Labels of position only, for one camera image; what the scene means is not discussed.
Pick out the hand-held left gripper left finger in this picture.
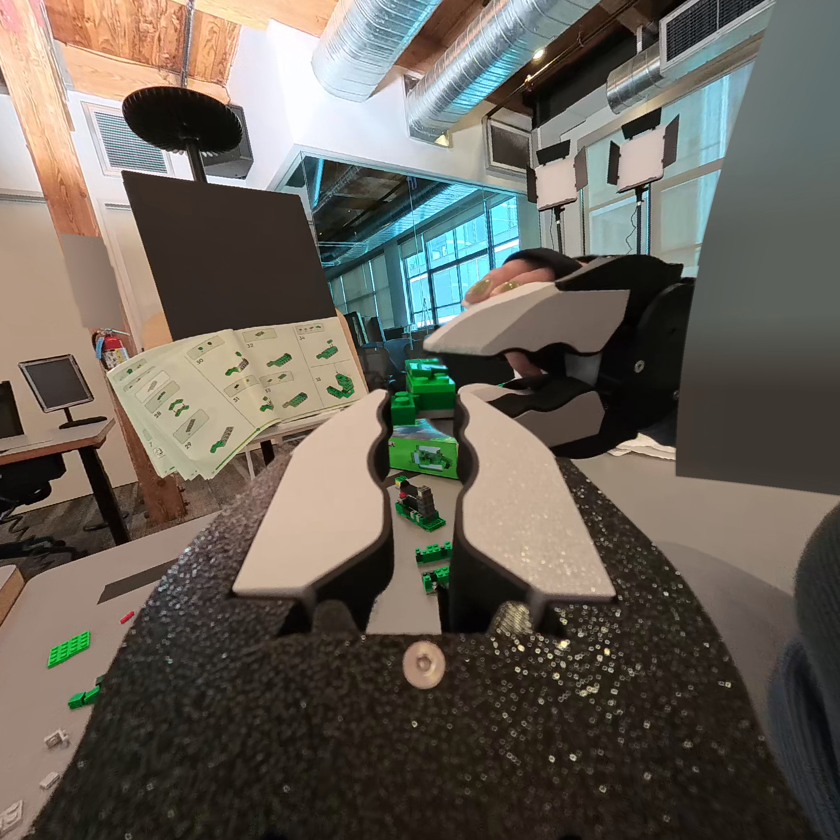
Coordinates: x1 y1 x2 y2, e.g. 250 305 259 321
231 388 395 618

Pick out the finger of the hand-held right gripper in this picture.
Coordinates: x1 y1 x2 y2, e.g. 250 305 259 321
422 280 632 368
486 375 609 459

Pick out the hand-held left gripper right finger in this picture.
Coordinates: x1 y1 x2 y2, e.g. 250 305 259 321
451 384 619 621

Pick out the green brick assembly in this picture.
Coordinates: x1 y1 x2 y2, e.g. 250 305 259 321
390 357 458 432

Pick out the wooden side desk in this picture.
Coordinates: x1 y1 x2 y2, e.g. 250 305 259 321
0 417 133 547

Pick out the person's right hand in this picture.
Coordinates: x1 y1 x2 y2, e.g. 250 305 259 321
461 258 560 311

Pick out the white crumpled cloth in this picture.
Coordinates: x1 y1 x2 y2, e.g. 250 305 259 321
616 435 678 462

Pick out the white booklet stand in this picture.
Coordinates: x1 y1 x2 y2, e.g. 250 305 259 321
245 410 349 468

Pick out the small brick model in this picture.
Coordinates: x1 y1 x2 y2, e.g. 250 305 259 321
392 476 448 532

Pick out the green printed box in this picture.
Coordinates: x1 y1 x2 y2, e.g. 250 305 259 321
388 419 460 481

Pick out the studio light panel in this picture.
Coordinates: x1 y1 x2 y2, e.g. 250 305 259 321
525 143 589 212
605 107 681 194

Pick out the green instruction booklet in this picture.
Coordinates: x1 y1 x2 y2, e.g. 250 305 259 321
104 316 370 481

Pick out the black tape strip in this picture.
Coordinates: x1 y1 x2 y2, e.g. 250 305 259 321
96 566 173 606

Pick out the red fire extinguisher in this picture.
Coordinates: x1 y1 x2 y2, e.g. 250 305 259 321
91 327 133 373

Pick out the black board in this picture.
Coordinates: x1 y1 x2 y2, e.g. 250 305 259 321
120 169 337 347

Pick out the green studded plate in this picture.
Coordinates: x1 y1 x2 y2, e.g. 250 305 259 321
46 629 93 670

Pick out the small monitor on stand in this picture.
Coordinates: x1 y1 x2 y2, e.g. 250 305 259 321
17 353 107 432

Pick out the black office chair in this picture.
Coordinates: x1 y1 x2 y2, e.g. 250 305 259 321
0 451 68 560

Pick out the black monitor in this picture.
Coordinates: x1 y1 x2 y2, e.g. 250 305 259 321
0 379 27 442

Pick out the black box speaker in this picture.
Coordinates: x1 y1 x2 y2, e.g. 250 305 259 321
199 104 255 181

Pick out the black round lamp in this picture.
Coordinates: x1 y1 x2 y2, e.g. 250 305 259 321
120 84 245 186

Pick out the dark wall vent grille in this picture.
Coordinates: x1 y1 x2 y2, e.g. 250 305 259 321
484 117 534 174

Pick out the wide silver air duct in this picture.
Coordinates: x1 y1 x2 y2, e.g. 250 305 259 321
404 0 595 143
310 0 448 104

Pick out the thin silver air duct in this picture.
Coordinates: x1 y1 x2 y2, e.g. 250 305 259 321
605 48 665 117

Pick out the white duct vent unit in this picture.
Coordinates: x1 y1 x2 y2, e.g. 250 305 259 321
658 0 777 77

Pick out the white wall vent grille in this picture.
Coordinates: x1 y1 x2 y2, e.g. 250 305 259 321
84 104 176 179

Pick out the wooden post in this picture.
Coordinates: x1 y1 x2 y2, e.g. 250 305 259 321
0 0 193 527

